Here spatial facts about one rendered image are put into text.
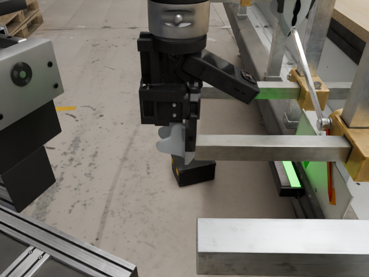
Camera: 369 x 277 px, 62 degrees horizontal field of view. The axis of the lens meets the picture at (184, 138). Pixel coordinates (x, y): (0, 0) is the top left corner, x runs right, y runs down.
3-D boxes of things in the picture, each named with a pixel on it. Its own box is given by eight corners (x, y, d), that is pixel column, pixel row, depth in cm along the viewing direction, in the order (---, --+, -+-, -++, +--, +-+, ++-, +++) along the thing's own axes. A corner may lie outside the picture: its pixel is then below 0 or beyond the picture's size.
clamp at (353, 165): (353, 182, 47) (364, 156, 44) (322, 131, 58) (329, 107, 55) (390, 182, 47) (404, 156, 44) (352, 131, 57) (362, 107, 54)
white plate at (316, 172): (331, 237, 53) (350, 196, 47) (291, 144, 74) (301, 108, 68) (335, 237, 53) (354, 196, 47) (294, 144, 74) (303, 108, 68)
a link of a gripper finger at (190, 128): (183, 138, 49) (184, 89, 44) (194, 139, 49) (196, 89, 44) (183, 158, 45) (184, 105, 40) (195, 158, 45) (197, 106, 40)
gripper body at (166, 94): (147, 102, 49) (142, 24, 42) (201, 103, 49) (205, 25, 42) (141, 129, 43) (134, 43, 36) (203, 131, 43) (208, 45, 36)
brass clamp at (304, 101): (298, 111, 68) (303, 90, 65) (283, 83, 79) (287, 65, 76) (326, 111, 68) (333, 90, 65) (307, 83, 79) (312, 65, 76)
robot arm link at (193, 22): (208, -9, 40) (213, 6, 33) (206, 27, 42) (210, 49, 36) (150, -10, 40) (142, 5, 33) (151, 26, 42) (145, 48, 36)
